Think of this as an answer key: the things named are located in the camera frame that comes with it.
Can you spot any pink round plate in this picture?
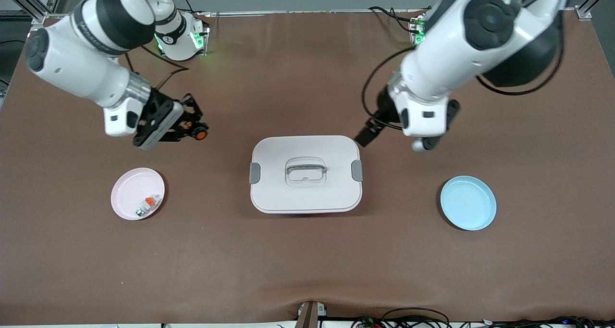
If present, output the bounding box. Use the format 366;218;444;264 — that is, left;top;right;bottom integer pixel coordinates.
111;168;165;221

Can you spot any white lidded plastic box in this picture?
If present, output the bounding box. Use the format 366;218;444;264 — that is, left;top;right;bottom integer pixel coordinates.
249;135;364;215

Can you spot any bundle of coloured wires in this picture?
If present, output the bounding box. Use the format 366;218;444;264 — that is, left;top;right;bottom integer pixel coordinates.
351;316;385;328

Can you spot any black right arm base cable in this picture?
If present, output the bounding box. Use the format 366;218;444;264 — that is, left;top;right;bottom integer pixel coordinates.
175;0;212;17

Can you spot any black left arm base cable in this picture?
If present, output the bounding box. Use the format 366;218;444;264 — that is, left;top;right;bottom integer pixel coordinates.
369;6;423;34

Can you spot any grey lid handle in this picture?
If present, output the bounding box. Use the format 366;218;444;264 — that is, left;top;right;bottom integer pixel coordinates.
286;161;327;175

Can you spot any black cable bundle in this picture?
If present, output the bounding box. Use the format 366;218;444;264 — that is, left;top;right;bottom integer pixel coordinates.
480;316;615;328

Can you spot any small orange and white connector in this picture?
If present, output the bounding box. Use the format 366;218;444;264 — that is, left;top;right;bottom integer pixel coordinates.
135;194;160;218

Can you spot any light blue round plate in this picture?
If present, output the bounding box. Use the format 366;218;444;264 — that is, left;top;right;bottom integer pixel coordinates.
440;175;497;231

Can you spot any black arm base cable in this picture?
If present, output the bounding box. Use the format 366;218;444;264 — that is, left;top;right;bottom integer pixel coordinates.
175;0;212;17
369;6;423;34

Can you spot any black looped cable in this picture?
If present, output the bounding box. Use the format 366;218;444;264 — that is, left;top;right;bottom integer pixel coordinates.
382;307;451;328

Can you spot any aluminium frame profile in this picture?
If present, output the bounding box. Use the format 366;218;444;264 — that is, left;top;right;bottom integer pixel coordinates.
574;0;615;21
0;0;65;31

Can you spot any brown camera mount post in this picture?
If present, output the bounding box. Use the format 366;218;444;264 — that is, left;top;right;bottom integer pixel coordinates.
295;300;328;328

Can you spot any orange and black push-button switch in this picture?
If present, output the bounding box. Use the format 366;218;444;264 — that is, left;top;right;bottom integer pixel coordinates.
185;119;209;142

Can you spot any silver table edge rail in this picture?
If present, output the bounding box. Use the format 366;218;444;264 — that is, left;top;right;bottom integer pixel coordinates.
192;9;433;19

